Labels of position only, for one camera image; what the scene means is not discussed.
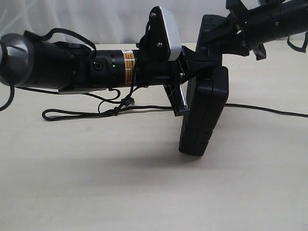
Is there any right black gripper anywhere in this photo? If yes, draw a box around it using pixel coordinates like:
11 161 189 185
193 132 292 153
208 0 267 60

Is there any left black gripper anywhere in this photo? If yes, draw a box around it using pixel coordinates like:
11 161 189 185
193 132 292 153
134 44 217 116

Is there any black plastic carrying case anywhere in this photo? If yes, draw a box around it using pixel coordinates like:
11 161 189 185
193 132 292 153
179 14 229 156

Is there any black cord with knot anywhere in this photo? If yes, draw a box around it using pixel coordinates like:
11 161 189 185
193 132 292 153
41 96 308 122

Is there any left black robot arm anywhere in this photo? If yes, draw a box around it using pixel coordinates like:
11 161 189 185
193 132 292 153
0 28 217 116

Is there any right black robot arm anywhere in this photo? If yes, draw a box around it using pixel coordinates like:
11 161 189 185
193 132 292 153
207 0 308 60

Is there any white backdrop curtain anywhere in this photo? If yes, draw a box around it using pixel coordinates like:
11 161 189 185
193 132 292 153
0 0 308 45

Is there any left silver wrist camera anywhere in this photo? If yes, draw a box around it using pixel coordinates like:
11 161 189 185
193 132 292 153
141 5 182 62

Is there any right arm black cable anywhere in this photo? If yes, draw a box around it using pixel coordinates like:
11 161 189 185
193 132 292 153
285 31 308 53

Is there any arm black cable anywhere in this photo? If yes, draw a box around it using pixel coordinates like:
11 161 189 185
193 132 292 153
285 31 308 53
0 27 150 114

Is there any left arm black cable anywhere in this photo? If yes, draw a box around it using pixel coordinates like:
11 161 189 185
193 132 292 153
0 27 150 114

